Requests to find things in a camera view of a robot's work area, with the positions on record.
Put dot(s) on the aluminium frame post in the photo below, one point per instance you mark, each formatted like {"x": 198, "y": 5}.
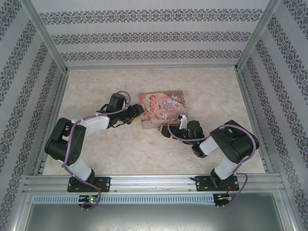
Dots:
{"x": 258, "y": 33}
{"x": 45, "y": 33}

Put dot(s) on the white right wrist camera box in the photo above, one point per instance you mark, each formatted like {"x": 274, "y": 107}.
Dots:
{"x": 183, "y": 121}

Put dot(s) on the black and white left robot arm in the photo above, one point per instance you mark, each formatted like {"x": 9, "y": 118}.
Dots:
{"x": 57, "y": 146}

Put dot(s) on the right controller board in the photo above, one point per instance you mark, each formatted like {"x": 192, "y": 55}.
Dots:
{"x": 222, "y": 198}

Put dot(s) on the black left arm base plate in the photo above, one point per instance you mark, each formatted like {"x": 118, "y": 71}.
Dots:
{"x": 106, "y": 184}

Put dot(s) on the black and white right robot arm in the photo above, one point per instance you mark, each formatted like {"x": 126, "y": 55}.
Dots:
{"x": 238, "y": 146}

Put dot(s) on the left controller board green light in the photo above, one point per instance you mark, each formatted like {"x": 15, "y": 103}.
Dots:
{"x": 90, "y": 199}

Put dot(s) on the aluminium side rail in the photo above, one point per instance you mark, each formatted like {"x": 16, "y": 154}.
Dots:
{"x": 247, "y": 96}
{"x": 56, "y": 103}

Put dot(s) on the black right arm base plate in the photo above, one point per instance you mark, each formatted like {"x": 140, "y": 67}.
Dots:
{"x": 202, "y": 184}

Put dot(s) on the grey metal sheet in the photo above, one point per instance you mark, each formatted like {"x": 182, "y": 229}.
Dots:
{"x": 156, "y": 217}

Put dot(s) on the pink illustrated tin box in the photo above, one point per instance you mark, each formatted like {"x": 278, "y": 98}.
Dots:
{"x": 163, "y": 106}

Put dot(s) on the aluminium mounting rail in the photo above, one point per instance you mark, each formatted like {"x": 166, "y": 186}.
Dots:
{"x": 151, "y": 184}

